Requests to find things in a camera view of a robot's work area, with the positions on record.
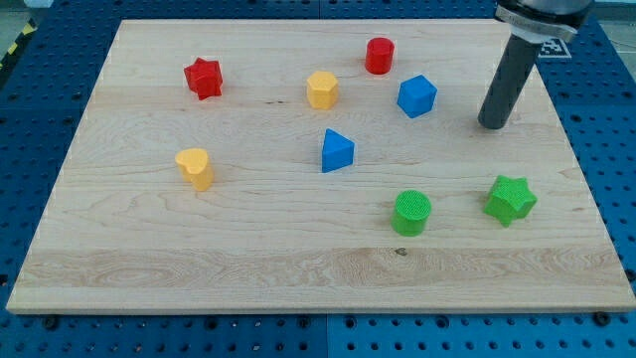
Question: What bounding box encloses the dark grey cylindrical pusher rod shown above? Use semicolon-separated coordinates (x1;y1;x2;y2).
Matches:
478;34;541;130

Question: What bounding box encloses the blue triangle block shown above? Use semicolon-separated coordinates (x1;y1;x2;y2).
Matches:
321;128;355;173

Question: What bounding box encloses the yellow heart block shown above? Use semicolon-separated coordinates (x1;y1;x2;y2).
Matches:
175;148;214;191

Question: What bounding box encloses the black white fiducial tag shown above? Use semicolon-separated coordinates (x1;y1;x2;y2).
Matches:
539;39;571;60

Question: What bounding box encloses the blue cube block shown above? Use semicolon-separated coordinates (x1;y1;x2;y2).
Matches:
397;75;437;118

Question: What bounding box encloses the green star block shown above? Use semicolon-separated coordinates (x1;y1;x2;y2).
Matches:
483;175;538;228

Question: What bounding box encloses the red cylinder block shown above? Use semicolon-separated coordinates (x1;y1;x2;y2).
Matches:
365;37;395;75

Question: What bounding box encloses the green cylinder block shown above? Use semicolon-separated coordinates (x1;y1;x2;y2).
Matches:
391;190;432;237

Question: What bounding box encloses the yellow hexagon block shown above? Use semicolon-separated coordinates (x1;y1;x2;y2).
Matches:
306;71;339;109

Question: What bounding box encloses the wooden board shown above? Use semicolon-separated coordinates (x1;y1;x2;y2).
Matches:
7;20;635;314

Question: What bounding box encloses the red star block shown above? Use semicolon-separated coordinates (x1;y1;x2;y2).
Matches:
184;58;223;100

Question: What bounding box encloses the yellow black hazard tape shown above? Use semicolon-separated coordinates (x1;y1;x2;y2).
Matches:
1;18;38;71

